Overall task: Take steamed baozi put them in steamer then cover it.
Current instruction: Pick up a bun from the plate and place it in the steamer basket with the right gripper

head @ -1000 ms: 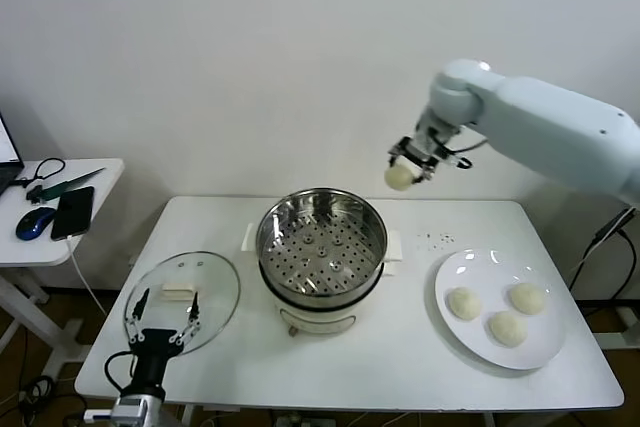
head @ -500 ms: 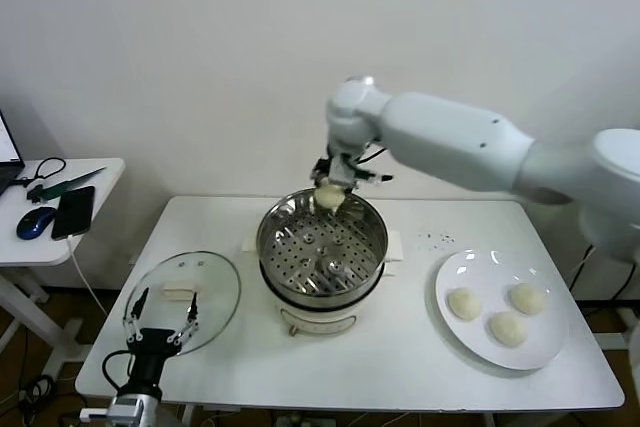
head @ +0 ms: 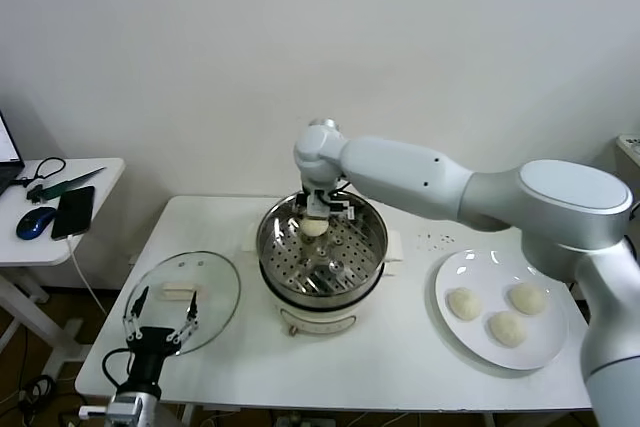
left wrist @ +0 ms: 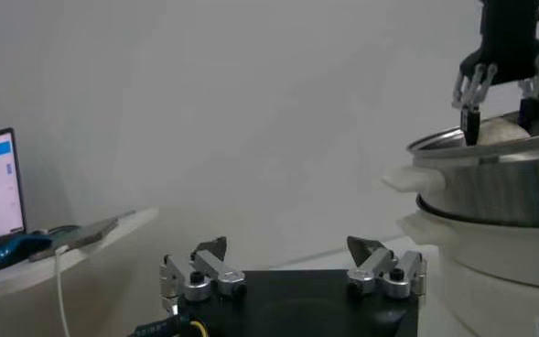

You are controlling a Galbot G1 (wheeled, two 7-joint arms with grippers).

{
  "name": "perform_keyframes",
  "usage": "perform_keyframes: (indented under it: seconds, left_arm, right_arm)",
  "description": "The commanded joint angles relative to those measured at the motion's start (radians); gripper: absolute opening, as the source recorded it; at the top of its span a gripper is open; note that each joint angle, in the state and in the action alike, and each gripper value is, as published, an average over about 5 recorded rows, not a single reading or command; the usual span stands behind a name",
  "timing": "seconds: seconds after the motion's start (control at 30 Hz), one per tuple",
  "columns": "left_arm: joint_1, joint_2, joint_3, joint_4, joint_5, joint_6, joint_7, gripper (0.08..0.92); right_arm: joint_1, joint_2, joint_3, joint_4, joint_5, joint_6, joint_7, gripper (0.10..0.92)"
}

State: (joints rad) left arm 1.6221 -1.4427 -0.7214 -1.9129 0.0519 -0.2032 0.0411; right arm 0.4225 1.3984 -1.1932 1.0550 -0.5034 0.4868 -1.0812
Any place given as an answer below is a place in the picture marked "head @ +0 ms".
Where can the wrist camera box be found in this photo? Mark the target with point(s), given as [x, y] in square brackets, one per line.
[318, 204]
[94, 412]

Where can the small white side table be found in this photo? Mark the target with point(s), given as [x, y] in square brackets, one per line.
[107, 182]

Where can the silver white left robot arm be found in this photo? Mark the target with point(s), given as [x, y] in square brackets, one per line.
[135, 407]

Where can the stainless steel steamer basket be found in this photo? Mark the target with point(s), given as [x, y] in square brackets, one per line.
[350, 257]

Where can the blue computer mouse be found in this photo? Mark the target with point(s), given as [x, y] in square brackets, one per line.
[34, 223]

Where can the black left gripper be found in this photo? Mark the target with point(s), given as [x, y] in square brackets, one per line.
[150, 347]

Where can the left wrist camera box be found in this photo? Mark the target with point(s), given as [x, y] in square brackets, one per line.
[94, 412]

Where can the white electric cooker base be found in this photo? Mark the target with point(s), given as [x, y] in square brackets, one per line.
[320, 319]

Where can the black laptop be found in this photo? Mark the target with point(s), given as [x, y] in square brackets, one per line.
[7, 172]

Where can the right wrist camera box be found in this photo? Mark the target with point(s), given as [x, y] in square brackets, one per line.
[318, 204]

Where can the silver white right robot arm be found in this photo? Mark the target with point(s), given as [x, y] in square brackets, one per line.
[400, 167]

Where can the large white plate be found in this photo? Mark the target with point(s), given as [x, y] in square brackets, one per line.
[475, 272]

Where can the round glass pot lid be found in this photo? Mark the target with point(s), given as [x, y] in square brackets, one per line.
[215, 292]

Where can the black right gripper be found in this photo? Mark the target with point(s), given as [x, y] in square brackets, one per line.
[300, 201]

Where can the white steamed baozi bun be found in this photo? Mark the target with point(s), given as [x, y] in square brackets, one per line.
[463, 303]
[527, 298]
[314, 228]
[507, 328]

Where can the black smartphone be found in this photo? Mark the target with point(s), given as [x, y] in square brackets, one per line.
[73, 212]

